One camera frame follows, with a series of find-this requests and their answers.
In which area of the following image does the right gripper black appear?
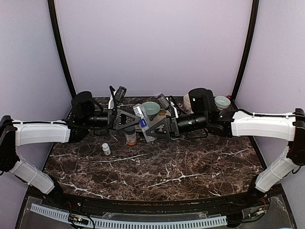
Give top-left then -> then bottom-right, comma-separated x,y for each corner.
146,113 -> 208,140

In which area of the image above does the white slotted cable duct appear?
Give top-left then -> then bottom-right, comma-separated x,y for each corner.
30,203 -> 228,229

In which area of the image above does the small white pill bottle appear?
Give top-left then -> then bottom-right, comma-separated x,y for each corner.
102,143 -> 111,156

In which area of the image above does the green ceramic bowl on plate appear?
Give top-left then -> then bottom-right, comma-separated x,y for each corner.
142,101 -> 161,121

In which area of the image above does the black frame post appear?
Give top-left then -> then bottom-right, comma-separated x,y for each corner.
47,0 -> 76,98
231,0 -> 260,101

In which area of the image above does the clear plastic pill organizer box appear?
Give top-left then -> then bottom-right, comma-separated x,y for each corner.
133,104 -> 156,143

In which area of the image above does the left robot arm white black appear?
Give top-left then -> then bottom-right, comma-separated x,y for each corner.
0,87 -> 140,208

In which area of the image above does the left black frame post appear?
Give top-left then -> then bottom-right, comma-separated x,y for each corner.
47,0 -> 76,98

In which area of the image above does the square floral ceramic plate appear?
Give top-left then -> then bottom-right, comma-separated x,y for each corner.
139,106 -> 170,126

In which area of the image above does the beige ceramic mug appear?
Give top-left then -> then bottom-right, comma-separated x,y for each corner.
183,94 -> 193,114

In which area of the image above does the right black frame post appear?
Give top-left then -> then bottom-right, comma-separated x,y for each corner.
231,0 -> 260,101

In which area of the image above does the black front table rail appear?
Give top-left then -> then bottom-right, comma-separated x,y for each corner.
33,190 -> 271,215

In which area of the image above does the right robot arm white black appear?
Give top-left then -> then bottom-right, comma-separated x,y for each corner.
145,88 -> 305,207

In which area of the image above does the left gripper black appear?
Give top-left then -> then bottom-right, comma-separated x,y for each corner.
83,108 -> 143,131

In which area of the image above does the orange pill bottle grey cap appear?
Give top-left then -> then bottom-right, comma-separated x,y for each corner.
124,126 -> 137,146

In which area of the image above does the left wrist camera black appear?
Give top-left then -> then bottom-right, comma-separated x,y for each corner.
114,86 -> 127,103

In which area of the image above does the small green bowl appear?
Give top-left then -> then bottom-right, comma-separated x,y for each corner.
214,95 -> 231,110

